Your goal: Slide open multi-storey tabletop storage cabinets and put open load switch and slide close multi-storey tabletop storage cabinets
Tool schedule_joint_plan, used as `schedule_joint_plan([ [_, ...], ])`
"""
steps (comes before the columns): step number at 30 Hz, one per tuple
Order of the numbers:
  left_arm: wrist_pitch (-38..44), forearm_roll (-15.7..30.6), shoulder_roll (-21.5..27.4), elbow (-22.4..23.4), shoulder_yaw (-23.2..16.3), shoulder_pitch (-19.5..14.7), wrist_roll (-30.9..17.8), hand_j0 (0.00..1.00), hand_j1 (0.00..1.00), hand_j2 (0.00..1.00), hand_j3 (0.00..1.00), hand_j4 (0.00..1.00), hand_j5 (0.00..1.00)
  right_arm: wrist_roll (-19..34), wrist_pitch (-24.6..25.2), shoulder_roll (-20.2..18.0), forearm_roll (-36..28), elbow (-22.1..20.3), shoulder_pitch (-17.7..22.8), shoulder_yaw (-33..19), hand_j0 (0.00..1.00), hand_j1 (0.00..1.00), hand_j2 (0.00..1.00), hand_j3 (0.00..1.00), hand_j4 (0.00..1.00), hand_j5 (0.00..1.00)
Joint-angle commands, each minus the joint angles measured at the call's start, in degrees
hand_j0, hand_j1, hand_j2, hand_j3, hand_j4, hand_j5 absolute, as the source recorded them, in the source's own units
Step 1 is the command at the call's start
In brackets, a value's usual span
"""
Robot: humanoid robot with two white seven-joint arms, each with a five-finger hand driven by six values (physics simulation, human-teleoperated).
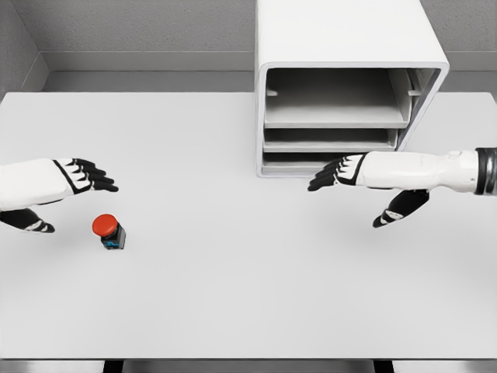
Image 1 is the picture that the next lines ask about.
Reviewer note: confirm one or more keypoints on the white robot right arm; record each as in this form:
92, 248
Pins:
462, 171

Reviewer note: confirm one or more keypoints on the red button load switch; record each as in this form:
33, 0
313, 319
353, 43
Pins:
105, 226

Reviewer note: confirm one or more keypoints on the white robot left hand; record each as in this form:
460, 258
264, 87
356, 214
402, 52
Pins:
35, 180

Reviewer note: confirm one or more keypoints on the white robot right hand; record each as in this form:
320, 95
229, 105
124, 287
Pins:
392, 169

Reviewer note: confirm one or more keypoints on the white tabletop storage cabinet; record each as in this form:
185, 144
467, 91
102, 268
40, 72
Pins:
341, 35

